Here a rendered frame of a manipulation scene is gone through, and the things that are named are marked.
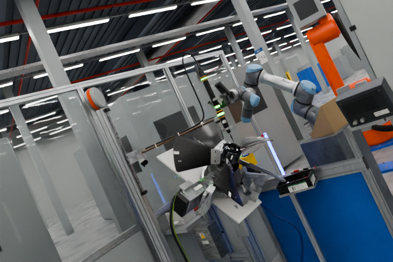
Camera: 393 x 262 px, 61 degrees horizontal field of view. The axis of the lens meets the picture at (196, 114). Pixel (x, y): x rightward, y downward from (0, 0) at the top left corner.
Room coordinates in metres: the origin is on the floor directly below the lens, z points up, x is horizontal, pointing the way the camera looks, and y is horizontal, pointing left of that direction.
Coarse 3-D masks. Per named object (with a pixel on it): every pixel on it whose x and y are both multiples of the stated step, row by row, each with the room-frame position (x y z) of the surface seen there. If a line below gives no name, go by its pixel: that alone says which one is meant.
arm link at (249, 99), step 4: (244, 92) 2.25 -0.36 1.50; (248, 92) 2.25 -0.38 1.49; (244, 96) 2.24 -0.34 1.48; (248, 96) 2.23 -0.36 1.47; (252, 96) 2.22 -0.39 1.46; (256, 96) 2.22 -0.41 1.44; (244, 100) 2.25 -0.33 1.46; (248, 100) 2.23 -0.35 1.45; (252, 100) 2.22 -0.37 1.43; (256, 100) 2.21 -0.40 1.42; (244, 104) 2.27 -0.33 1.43; (248, 104) 2.25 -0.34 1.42; (252, 104) 2.23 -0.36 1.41; (256, 104) 2.24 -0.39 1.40; (244, 108) 2.28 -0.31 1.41; (248, 108) 2.26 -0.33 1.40; (252, 108) 2.27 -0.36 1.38
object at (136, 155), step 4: (140, 148) 2.21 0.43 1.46; (128, 152) 2.23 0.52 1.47; (132, 152) 2.18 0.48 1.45; (136, 152) 2.17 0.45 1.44; (140, 152) 2.18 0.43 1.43; (128, 156) 2.18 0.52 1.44; (132, 156) 2.18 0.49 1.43; (136, 156) 2.18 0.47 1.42; (140, 156) 2.17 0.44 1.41; (144, 156) 2.22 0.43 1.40; (128, 160) 2.20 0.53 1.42; (132, 160) 2.18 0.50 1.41; (136, 160) 2.18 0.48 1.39
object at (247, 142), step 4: (244, 140) 2.31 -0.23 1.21; (248, 140) 2.28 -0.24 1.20; (252, 140) 2.23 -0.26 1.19; (256, 140) 2.21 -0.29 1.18; (260, 140) 2.20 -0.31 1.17; (264, 140) 2.19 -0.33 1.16; (268, 140) 2.19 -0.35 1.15; (272, 140) 2.19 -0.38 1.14; (240, 144) 2.26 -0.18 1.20; (244, 144) 2.20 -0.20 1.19; (248, 144) 2.15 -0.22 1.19; (252, 144) 2.13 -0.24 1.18
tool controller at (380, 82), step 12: (372, 84) 1.82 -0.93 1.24; (384, 84) 1.78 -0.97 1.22; (348, 96) 1.88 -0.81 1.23; (360, 96) 1.84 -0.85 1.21; (372, 96) 1.81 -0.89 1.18; (384, 96) 1.77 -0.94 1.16; (348, 108) 1.90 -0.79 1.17; (360, 108) 1.87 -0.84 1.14; (372, 108) 1.84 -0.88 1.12; (384, 108) 1.81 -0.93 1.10; (348, 120) 1.95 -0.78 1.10; (360, 120) 1.89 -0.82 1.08; (372, 120) 1.88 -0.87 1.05
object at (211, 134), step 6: (204, 120) 2.27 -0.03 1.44; (204, 126) 2.24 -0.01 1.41; (210, 126) 2.22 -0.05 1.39; (216, 126) 2.21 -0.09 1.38; (192, 132) 2.24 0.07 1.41; (198, 132) 2.22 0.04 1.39; (204, 132) 2.21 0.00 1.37; (210, 132) 2.19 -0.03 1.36; (216, 132) 2.17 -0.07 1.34; (198, 138) 2.20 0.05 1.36; (204, 138) 2.19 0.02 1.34; (210, 138) 2.17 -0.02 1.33; (216, 138) 2.15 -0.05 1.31; (222, 138) 2.13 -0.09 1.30; (210, 144) 2.15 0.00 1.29; (216, 144) 2.12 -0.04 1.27
